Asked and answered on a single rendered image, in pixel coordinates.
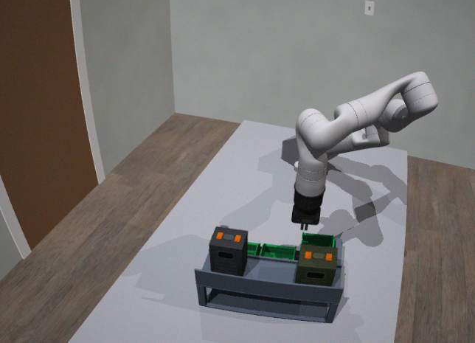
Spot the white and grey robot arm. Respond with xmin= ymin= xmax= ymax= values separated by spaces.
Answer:
xmin=296 ymin=72 xmax=438 ymax=181

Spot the black tool case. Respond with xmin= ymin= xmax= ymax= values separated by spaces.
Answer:
xmin=209 ymin=226 xmax=248 ymax=277

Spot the green bin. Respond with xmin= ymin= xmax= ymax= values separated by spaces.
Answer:
xmin=247 ymin=242 xmax=260 ymax=256
xmin=301 ymin=232 xmax=334 ymax=247
xmin=260 ymin=243 xmax=296 ymax=260

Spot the grey metal shelf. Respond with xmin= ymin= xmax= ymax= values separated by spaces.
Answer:
xmin=195 ymin=238 xmax=344 ymax=323

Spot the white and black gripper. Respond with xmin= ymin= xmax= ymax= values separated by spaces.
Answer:
xmin=291 ymin=162 xmax=329 ymax=231

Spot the dark green case with orange latches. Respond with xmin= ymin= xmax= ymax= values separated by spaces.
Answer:
xmin=295 ymin=244 xmax=338 ymax=286

